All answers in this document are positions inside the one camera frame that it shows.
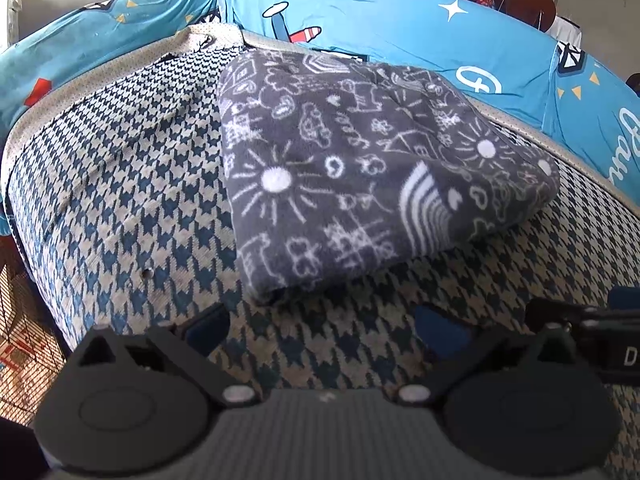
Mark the brown wooden chair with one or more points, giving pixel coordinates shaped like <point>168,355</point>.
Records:
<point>525,5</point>

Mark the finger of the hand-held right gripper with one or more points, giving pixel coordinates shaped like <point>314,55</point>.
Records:
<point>625,297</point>
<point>560,314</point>

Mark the blue printed bed sheet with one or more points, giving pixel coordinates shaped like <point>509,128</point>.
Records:
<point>400,35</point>

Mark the white hanging cloth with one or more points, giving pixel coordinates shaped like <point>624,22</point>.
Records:
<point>565,30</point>

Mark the grey doodle-print fleece garment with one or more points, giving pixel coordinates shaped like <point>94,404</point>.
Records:
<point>350,160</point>

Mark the houndstooth mattress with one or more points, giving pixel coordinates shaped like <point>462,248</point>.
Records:
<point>125,185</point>

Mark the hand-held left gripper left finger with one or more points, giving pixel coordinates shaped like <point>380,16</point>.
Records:
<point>210,322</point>

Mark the red floral cloth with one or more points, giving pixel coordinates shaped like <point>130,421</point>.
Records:
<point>487,0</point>

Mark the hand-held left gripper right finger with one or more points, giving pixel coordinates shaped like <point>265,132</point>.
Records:
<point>440,327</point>

